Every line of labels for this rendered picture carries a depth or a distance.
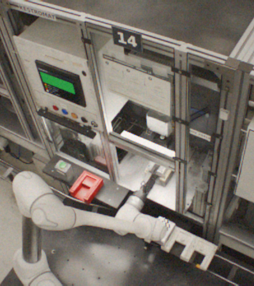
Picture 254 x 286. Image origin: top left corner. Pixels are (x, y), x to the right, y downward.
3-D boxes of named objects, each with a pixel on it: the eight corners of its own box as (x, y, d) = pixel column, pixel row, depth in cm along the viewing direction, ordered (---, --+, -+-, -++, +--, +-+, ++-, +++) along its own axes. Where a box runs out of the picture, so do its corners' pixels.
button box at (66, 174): (59, 177, 244) (53, 166, 235) (66, 168, 248) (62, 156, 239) (69, 183, 241) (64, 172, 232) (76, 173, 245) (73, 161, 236)
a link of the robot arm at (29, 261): (27, 297, 214) (7, 267, 226) (53, 282, 224) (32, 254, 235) (28, 203, 166) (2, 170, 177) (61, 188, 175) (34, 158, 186)
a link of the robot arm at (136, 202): (138, 208, 214) (144, 199, 217) (123, 201, 218) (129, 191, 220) (140, 215, 222) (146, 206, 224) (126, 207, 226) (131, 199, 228)
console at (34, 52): (34, 108, 217) (8, 39, 181) (66, 73, 231) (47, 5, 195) (99, 136, 201) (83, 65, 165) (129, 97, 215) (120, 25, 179)
